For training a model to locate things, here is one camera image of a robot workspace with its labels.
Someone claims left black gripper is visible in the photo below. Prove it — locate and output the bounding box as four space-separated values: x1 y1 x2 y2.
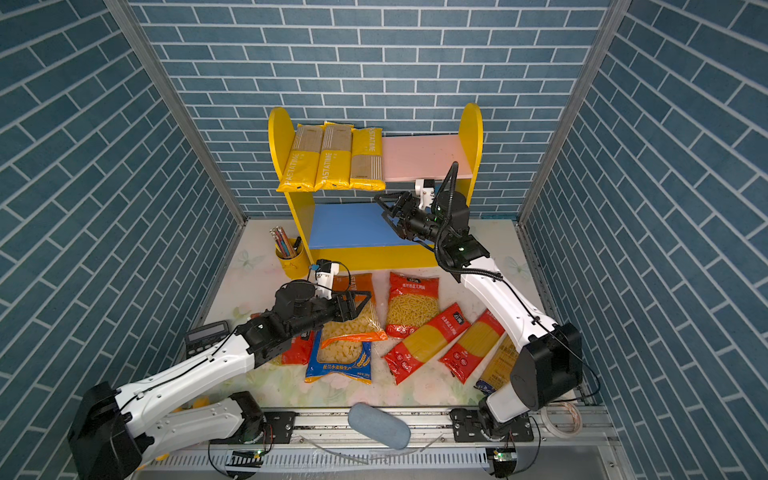
287 290 372 341

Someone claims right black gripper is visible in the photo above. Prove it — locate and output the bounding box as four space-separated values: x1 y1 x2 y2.
378 193 451 250

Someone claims yellow spaghetti bag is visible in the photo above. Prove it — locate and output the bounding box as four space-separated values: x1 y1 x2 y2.
349 128 386 191
315 123 353 190
277 125 324 192

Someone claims red spaghetti bag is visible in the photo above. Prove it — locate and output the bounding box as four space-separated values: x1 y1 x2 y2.
384 303 470 385
440 309 505 384

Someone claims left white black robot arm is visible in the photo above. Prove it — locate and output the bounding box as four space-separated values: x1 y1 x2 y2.
67 280 372 479

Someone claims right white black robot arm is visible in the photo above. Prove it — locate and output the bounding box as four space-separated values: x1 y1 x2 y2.
375 164 584 438

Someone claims yellow pink blue shelf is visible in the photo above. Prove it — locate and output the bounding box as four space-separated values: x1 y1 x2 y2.
268 104 484 271

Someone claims orange macaroni bag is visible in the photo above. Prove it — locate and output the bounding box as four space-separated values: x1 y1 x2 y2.
321 273 388 348

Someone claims blue macaroni bag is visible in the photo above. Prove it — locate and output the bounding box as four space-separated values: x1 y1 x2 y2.
305 327 372 384

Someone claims red fusilli bag left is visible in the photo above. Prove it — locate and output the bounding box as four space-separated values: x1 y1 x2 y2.
280 331 316 365

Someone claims red fusilli bag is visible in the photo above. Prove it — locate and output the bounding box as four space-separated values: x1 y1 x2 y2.
280 331 316 365
385 272 440 338

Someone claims red fusilli bag centre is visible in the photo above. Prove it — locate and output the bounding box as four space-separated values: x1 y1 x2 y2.
385 272 440 338

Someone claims yellow pencil cup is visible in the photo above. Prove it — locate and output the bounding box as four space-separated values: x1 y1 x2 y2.
275 237 310 280

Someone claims coloured pencils bunch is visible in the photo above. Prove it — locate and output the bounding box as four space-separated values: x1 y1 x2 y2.
270 226 301 259

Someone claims grey blue pouch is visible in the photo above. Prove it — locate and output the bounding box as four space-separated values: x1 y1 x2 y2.
347 403 411 450

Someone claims black calculator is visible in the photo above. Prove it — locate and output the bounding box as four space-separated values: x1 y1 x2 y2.
183 321 230 359

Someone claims dark blue spaghetti bag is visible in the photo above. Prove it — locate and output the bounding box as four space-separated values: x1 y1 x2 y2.
474 334 518 395

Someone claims yellow plush toy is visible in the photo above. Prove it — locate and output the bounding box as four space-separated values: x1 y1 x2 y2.
174 396 210 413

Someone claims white tape roll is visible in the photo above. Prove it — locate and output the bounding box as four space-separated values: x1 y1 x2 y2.
539 403 584 439

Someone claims aluminium rail base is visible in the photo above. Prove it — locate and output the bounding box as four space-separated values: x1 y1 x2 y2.
135 404 631 479

